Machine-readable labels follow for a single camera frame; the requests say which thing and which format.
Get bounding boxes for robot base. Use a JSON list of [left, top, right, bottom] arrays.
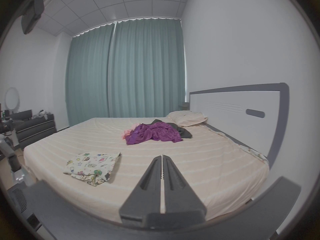
[[7, 165, 43, 232]]

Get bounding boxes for bed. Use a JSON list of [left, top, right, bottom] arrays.
[[23, 83, 290, 224]]

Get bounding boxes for black garment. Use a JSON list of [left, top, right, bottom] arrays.
[[151, 119, 193, 139]]

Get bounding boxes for cream pillow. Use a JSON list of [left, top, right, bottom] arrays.
[[167, 110, 208, 127]]

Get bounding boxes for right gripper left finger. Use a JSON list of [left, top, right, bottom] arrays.
[[119, 155, 163, 226]]

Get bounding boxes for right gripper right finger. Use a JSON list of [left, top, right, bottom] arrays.
[[163, 155, 208, 216]]

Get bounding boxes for blue-green curtain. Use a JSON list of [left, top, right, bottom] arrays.
[[65, 25, 116, 127], [107, 18, 187, 119]]

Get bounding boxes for pink garment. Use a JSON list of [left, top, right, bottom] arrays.
[[121, 128, 136, 140]]

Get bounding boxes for black chest of drawers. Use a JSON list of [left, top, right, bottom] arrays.
[[15, 109, 57, 150]]

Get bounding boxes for purple satin garment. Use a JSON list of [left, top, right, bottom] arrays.
[[126, 122, 184, 145]]

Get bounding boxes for white printed pyjama top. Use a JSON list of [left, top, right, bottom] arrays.
[[63, 152, 122, 186]]

